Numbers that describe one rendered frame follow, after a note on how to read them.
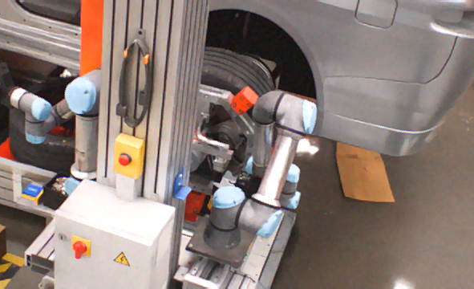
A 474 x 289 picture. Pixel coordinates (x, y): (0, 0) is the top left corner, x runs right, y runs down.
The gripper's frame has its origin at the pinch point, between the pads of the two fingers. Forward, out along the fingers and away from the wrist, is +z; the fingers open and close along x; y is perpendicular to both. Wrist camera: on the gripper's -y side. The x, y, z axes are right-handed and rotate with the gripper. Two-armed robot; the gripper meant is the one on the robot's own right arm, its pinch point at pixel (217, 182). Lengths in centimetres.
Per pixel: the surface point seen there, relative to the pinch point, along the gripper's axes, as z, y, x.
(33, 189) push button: 87, -35, -1
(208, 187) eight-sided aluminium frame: 8.3, -21.1, -20.9
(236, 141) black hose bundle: -3.3, 16.0, -9.9
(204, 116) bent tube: 13.8, 18.2, -18.5
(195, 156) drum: 12.6, 5.2, -6.0
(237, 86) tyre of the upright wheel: 3.6, 31.0, -29.1
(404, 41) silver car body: -60, 53, -66
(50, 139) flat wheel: 96, -33, -37
